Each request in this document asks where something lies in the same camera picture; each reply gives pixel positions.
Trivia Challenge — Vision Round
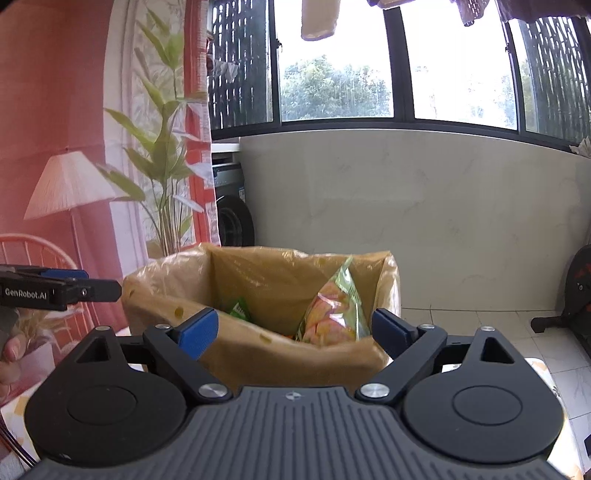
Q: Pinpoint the dark grey hanging garment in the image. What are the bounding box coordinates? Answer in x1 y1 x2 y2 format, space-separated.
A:
495 0 591 25

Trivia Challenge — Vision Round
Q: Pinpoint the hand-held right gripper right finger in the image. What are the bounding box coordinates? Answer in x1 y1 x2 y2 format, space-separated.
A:
355 308 518 407

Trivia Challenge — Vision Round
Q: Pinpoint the clear plastic liner bag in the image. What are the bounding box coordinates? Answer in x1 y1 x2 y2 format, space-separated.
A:
122 242 402 370

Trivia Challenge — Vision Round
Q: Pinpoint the pink green snack bag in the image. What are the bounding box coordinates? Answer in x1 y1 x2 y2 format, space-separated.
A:
295 255 373 344

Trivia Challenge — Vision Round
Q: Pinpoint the person's left hand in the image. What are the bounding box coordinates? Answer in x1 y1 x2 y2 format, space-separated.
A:
0 308 29 400

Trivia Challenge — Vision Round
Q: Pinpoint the grey washing machine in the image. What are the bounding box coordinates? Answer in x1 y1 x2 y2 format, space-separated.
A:
210 141 256 248

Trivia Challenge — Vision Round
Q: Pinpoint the red black cable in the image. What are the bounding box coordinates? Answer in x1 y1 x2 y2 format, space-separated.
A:
0 413 38 464

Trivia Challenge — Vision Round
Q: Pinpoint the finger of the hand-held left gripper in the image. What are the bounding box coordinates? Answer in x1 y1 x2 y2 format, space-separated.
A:
39 268 90 281
62 279 123 304

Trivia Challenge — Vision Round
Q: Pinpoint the printed wall cloth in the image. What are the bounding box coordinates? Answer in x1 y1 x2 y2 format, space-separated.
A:
0 0 221 407

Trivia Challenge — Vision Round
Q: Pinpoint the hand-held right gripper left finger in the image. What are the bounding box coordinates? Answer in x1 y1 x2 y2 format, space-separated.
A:
74 308 234 407

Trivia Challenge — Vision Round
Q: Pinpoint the checkered flower tablecloth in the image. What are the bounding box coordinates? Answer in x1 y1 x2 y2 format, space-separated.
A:
0 323 585 480

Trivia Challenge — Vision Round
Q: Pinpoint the black exercise bike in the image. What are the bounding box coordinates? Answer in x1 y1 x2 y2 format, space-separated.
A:
530 244 591 334

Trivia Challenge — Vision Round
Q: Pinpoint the black framed window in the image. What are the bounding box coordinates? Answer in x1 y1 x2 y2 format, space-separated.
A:
205 0 591 153

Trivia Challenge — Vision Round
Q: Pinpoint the beige hanging garment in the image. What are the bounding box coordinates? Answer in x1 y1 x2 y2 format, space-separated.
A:
300 0 339 42

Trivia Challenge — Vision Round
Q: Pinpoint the brown cardboard box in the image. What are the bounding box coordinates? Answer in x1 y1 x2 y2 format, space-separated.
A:
122 242 402 398

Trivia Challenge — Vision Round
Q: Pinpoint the mauve hanging sweater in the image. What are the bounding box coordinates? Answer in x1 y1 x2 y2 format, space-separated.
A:
450 0 491 27

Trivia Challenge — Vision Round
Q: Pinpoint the green snack packet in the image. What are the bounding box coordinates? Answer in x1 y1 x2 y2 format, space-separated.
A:
228 297 253 323

